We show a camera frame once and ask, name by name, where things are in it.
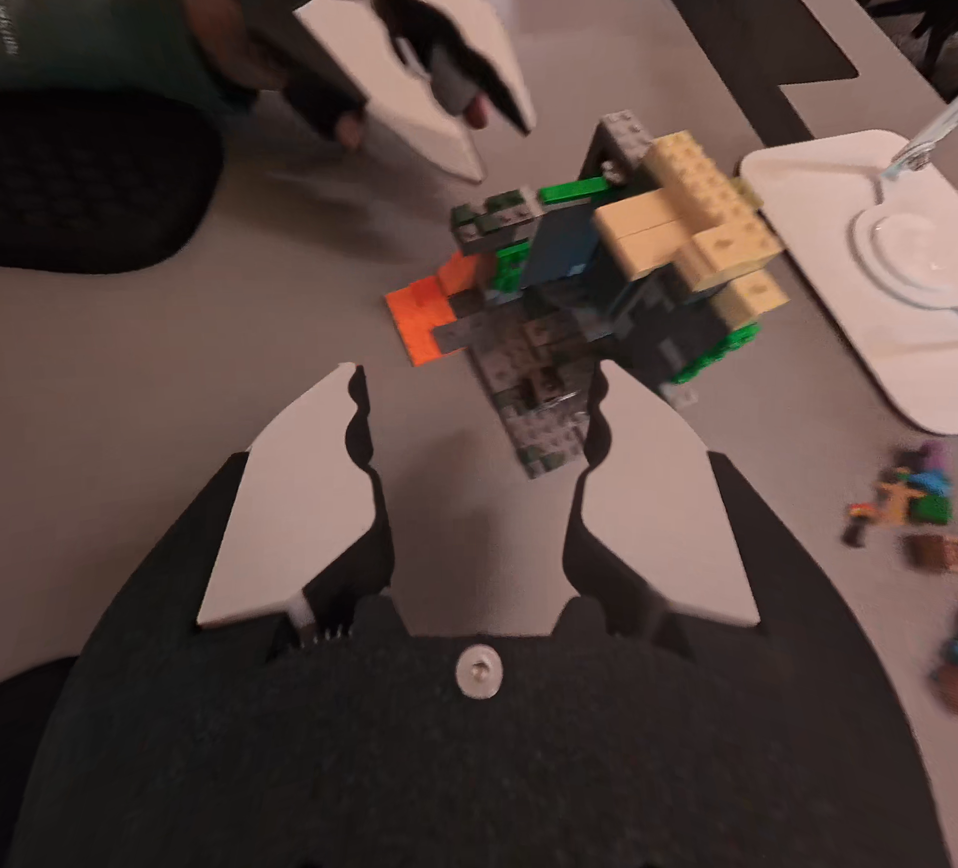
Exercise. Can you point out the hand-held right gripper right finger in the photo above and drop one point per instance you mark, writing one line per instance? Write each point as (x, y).
(658, 516)

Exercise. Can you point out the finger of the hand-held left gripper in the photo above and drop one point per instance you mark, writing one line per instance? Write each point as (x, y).
(479, 15)
(374, 67)

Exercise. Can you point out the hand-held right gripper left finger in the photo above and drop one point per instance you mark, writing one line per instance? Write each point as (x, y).
(299, 509)

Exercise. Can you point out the grey tan lego building model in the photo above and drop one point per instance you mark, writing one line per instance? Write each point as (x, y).
(636, 239)

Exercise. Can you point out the grey desk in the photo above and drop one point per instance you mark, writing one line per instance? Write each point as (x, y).
(224, 359)

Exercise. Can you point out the person's left hand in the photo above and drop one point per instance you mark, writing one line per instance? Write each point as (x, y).
(217, 15)

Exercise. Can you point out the lego torch piece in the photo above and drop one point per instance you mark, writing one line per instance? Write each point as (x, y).
(857, 524)

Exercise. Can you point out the green purple lego figure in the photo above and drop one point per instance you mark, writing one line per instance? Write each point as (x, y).
(924, 486)

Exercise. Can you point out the brown lego block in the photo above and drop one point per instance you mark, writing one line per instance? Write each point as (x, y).
(932, 554)

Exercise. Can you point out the purple blue lego figure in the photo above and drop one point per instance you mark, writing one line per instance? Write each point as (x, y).
(952, 640)

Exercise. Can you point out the white book stand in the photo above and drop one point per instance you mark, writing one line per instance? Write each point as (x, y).
(838, 247)

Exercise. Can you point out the brown lego animal piece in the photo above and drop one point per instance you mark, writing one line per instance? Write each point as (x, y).
(944, 688)

